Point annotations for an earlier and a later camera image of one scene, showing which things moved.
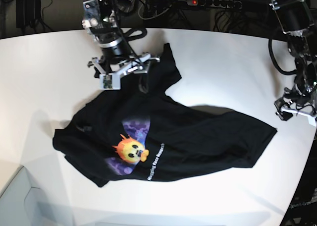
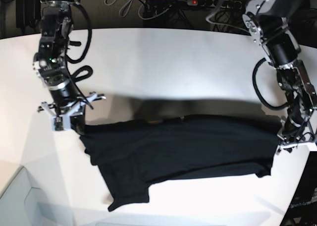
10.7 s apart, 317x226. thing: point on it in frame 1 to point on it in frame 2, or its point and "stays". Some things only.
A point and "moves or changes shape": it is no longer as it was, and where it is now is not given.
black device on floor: (28, 8) stays
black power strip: (225, 3) stays
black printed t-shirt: (138, 133) moves or changes shape
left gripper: (299, 102) to (291, 141)
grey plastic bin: (21, 204) stays
